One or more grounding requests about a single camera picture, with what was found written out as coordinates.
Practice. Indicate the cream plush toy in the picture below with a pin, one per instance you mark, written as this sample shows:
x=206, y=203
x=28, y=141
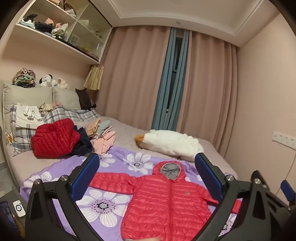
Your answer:
x=63, y=83

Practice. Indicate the colourful cloth bundle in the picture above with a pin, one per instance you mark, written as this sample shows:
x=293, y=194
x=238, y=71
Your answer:
x=24, y=77

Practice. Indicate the red hooded puffer jacket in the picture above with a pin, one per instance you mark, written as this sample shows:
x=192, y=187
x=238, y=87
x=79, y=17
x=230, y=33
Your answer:
x=166, y=204

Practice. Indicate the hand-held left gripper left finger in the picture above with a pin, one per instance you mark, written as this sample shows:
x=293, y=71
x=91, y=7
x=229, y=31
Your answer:
x=85, y=177

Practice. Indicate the dark red puffer jacket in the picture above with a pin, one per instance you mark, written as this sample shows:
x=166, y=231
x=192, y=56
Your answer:
x=55, y=139

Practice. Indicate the white crumpled garment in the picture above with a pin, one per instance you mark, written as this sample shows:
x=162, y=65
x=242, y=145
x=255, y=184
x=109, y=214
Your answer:
x=31, y=112

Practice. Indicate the black and white dog plush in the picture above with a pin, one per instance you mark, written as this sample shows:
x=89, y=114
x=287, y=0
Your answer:
x=46, y=80

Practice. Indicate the dark window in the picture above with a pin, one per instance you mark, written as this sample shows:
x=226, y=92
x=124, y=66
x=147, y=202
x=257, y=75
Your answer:
x=178, y=69

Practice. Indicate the large plaid pillow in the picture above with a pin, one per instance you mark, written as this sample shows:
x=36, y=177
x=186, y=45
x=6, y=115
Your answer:
x=20, y=132

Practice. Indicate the navy blue garment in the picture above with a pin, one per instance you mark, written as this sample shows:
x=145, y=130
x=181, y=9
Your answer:
x=84, y=143

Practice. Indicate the small white device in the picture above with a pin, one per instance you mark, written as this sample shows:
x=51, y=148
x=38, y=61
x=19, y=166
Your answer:
x=19, y=208

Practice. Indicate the purple floral bed sheet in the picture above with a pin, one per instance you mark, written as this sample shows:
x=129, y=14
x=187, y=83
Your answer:
x=57, y=166

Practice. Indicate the dark brown cushion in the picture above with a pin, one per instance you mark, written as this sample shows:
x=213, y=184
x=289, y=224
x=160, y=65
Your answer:
x=84, y=99

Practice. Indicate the pleated beige lampshade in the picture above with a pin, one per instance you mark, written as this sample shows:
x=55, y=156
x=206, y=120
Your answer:
x=93, y=77

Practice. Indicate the pile of clothes on shelf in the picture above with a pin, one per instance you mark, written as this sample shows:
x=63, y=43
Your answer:
x=49, y=26

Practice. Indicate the pile of pink clothes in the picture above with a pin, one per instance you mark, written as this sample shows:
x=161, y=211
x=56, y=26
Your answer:
x=103, y=136

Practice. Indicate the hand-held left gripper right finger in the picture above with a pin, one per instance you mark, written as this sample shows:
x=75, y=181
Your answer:
x=208, y=176

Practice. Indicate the blue curtain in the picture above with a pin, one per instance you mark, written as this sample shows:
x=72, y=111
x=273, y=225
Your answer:
x=167, y=88

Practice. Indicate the white wall shelf cabinet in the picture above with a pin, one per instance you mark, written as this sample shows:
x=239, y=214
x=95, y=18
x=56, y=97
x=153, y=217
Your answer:
x=90, y=30

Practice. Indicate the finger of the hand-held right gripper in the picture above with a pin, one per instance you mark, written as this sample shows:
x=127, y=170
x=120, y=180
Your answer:
x=287, y=189

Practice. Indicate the beige headboard cushion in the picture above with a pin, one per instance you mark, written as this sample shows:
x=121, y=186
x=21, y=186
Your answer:
x=67, y=98
x=25, y=97

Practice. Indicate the white goose plush toy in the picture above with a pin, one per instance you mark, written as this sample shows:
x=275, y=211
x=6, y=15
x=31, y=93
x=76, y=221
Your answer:
x=175, y=143

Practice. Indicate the white wall socket strip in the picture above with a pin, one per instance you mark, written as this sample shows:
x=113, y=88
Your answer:
x=284, y=139

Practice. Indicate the black smartphone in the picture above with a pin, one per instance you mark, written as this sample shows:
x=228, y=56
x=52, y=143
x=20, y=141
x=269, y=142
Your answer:
x=7, y=220

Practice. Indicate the brown patterned garment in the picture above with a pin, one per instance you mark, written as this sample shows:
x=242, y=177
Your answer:
x=45, y=109

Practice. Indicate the pink curtain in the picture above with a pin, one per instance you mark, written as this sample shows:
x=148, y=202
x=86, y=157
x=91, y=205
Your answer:
x=134, y=78
x=208, y=92

